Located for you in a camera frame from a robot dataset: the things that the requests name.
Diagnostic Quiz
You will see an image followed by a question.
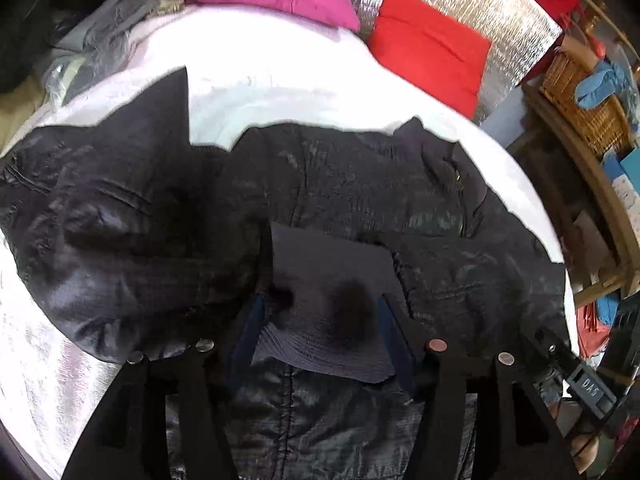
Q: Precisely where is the black quilted puffer jacket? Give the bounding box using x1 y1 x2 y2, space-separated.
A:
1 70 568 479

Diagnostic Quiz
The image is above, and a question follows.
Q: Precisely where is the black device at right edge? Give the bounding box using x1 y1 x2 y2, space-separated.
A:
531 326 640 461

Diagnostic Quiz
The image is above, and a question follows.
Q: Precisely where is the wooden side table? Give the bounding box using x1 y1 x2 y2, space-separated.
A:
508 84 639 308

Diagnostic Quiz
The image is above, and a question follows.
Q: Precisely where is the wicker basket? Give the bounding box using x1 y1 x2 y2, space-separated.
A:
541 52 634 156

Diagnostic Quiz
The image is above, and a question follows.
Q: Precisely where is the light blue cloth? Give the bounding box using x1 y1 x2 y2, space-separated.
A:
574 60 632 110

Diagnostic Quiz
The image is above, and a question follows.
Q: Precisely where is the red pillow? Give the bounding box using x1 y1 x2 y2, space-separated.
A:
367 0 491 119

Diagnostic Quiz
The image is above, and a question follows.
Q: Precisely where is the white textured bed blanket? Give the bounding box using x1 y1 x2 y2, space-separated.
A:
1 6 562 479

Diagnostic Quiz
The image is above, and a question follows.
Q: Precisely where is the grey garment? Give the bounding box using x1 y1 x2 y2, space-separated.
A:
36 0 163 107

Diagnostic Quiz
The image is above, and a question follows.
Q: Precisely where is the silver foil insulation board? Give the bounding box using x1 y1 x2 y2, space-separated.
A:
352 0 561 125

